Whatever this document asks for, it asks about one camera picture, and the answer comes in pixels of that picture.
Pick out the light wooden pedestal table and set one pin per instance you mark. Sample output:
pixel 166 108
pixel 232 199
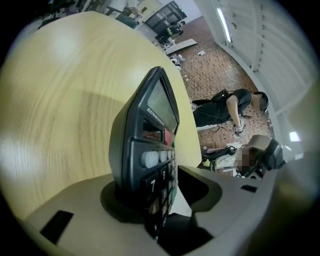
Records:
pixel 62 100

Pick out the black cabinet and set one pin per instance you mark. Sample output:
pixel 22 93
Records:
pixel 166 13

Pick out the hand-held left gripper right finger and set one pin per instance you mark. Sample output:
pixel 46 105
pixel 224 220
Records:
pixel 237 200

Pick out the white flat board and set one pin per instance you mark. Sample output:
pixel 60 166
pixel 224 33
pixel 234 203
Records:
pixel 181 46

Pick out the ceiling light tube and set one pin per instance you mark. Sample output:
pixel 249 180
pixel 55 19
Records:
pixel 223 25

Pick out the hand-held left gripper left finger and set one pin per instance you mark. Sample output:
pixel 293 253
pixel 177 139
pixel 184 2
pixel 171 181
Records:
pixel 82 200

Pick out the black desk calculator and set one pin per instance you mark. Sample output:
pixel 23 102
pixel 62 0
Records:
pixel 135 125

